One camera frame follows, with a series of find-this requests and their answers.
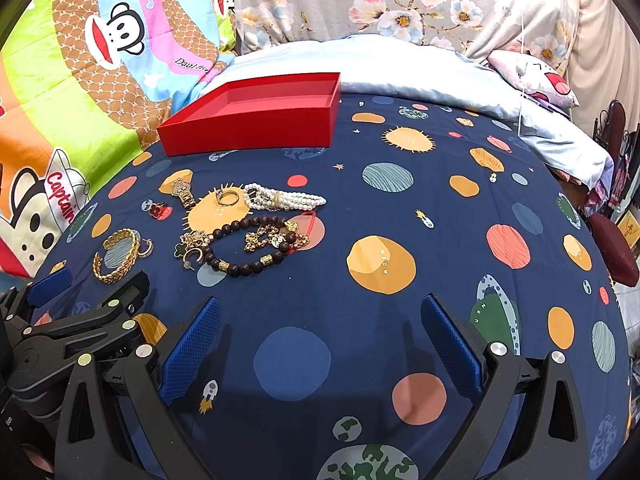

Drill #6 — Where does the gold bangle bracelet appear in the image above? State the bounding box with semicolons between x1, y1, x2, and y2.
92;227;142;286

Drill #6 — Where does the gold hoop earring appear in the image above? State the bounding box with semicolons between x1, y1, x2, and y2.
182;247;205;271

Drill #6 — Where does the small pink hoop earring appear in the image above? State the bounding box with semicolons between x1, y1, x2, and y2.
137;238;154;259

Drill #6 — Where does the gold clover chain bracelet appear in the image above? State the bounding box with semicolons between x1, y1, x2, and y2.
172;228;215;261

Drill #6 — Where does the dark wooden bead bracelet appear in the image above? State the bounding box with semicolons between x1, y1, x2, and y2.
200;214;300;278

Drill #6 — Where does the red clover ring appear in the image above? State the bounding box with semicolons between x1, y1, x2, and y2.
141;198;170;220

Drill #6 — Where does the silver ring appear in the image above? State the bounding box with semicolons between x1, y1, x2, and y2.
214;186;242;208

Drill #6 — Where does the white pearl bracelet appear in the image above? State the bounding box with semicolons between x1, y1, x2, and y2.
242;182;328;213

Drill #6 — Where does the red jewelry tray box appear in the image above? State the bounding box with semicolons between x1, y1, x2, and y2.
158;73;341;156

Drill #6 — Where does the navy planet print bedsheet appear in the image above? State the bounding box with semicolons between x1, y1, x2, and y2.
29;91;634;480

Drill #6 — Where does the colourful monkey cartoon quilt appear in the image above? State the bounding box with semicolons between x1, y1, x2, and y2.
1;0;234;278

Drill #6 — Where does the light blue quilt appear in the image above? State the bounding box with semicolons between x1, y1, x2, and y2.
201;35;614;191

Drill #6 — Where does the grey floral blanket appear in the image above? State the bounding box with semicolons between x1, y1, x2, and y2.
234;0;579;73

